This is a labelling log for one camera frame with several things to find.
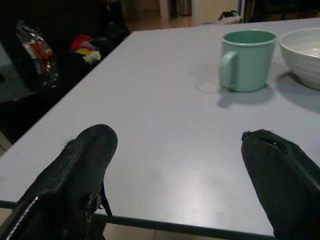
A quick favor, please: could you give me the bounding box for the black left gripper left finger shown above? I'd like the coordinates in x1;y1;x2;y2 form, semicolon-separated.
0;123;119;240

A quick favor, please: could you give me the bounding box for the green plastic mug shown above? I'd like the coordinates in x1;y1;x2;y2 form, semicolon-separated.
218;29;278;93

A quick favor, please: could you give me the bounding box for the clear plastic snack bag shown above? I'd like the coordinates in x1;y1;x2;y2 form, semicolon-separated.
15;19;60;89

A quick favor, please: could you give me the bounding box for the dark sofa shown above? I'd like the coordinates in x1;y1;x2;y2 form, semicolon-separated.
0;0;131;145

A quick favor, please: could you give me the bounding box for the white ribbed ceramic bowl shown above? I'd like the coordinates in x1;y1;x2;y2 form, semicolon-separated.
278;27;320;91

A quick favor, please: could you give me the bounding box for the pile of colourful items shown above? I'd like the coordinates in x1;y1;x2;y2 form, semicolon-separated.
69;34;102;63

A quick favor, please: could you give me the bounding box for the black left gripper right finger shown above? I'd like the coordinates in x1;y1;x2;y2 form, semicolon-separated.
240;129;320;240

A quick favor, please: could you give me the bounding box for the black and white bag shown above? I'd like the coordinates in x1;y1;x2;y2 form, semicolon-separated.
217;10;242;22

